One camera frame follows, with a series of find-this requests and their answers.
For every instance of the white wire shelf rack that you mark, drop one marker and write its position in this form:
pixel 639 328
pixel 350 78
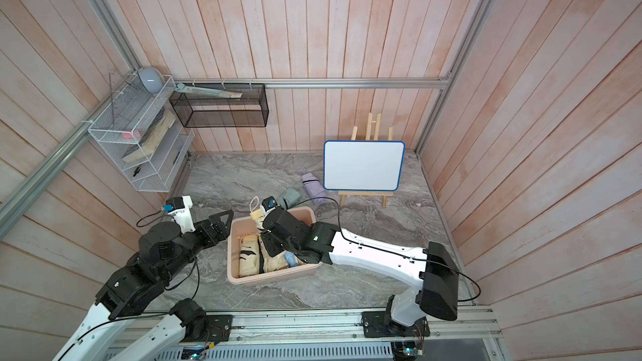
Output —
pixel 131 108

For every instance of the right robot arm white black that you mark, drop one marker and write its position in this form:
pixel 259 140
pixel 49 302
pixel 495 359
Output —
pixel 430 273

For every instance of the grey round speaker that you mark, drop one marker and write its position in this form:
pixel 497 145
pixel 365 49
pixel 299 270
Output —
pixel 151 79

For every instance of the beige striped umbrella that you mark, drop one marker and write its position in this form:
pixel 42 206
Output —
pixel 257 213

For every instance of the book on wire shelf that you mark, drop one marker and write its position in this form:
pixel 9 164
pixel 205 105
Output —
pixel 152 137

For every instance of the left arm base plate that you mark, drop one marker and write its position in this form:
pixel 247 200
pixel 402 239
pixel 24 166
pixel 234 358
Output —
pixel 210 329

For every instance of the purple folded umbrella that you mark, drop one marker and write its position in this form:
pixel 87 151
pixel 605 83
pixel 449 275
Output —
pixel 314 188

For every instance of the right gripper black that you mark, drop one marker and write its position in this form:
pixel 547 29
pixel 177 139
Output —
pixel 270 242

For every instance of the pink plastic storage box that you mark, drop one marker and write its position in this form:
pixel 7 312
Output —
pixel 246 226

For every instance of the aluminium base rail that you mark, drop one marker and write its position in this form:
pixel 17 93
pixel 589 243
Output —
pixel 348 334

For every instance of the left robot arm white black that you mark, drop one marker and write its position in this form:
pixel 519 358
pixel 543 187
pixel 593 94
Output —
pixel 121 301

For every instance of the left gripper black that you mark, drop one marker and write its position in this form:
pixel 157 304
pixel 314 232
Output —
pixel 203 227

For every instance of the black mesh wall basket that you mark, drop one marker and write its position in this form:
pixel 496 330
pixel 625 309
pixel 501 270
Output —
pixel 250 111

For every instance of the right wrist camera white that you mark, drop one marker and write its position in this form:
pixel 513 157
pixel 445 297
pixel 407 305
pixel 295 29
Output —
pixel 268 204

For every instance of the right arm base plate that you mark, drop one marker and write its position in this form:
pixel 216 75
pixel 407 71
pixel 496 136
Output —
pixel 379 324

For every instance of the plain beige umbrella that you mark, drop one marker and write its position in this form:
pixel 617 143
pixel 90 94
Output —
pixel 272 263

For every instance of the pink item on shelf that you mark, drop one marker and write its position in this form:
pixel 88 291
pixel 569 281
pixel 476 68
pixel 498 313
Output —
pixel 131 136

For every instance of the whiteboard blue frame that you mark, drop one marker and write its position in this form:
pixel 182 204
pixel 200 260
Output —
pixel 363 166

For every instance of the green flat item on basket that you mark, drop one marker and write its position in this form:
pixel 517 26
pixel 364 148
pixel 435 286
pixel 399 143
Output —
pixel 206 93

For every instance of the green umbrella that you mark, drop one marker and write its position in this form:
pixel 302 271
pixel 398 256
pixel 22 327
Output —
pixel 289 198

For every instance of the blue umbrella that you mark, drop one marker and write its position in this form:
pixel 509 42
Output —
pixel 291 259

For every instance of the beige umbrella black band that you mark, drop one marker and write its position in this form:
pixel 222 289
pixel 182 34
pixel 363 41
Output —
pixel 249 256

